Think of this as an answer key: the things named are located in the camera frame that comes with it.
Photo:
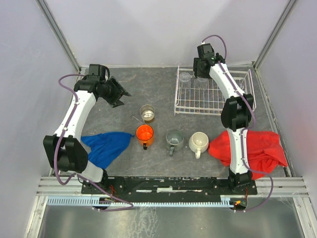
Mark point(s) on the blue cloth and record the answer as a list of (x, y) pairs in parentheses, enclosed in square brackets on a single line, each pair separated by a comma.
[(106, 147)]

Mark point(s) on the orange enamel mug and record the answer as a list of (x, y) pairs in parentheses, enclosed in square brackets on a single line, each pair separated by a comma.
[(145, 135)]

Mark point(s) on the white wire dish rack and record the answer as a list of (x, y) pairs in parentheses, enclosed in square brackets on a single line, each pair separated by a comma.
[(198, 101)]

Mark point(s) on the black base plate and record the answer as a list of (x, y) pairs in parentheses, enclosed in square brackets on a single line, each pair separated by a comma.
[(173, 189)]

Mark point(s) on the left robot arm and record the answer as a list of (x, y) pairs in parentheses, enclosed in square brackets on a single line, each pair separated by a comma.
[(87, 156)]

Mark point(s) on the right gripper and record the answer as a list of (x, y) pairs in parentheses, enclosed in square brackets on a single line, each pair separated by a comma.
[(198, 68)]

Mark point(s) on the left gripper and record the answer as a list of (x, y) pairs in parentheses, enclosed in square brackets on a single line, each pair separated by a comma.
[(115, 91)]

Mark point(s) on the clear plastic cup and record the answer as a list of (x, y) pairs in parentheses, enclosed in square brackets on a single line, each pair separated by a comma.
[(184, 80), (201, 83)]

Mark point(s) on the cream ceramic mug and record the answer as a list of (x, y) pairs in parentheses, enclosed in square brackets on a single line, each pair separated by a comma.
[(198, 143)]

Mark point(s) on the grey-green glazed mug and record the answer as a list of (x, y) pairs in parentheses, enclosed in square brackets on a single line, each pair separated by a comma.
[(174, 141)]

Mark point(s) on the aluminium frame rail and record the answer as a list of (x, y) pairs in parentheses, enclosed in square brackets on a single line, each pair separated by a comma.
[(282, 187)]

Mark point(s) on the red cloth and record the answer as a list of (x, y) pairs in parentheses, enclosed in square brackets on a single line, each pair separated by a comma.
[(247, 152)]

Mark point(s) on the blue cable duct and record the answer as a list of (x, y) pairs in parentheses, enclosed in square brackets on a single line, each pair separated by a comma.
[(99, 201)]

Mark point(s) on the steel tin cup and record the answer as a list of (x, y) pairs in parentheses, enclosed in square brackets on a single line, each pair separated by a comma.
[(147, 113)]

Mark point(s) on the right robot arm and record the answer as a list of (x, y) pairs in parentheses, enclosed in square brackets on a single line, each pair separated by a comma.
[(236, 115)]

